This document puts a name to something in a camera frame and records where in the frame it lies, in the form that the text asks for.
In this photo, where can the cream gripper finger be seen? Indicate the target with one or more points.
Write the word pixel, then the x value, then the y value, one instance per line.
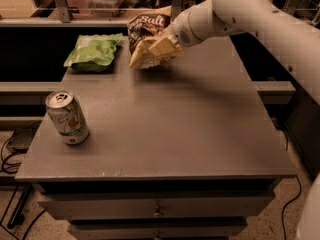
pixel 166 46
pixel 141 52

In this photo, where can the grey lower drawer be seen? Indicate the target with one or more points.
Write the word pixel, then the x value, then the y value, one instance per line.
pixel 157 229

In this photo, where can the white 7up soda can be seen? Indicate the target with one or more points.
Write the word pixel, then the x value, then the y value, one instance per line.
pixel 66 114

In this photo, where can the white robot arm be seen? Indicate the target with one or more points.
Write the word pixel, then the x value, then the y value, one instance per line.
pixel 293 43

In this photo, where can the grey drawer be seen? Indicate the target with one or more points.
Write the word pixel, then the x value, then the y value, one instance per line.
pixel 74 207
pixel 157 229

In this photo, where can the brown sea salt chip bag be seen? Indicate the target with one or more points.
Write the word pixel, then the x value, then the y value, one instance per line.
pixel 149 24

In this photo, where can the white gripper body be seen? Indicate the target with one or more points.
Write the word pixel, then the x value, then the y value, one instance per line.
pixel 179 30

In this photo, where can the green chip bag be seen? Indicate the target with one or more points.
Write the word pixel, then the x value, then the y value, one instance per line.
pixel 93 53

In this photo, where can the grey metal shelf rail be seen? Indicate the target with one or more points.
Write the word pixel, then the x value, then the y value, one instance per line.
pixel 76 12

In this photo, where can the grey top drawer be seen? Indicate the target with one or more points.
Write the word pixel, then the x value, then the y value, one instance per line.
pixel 74 207

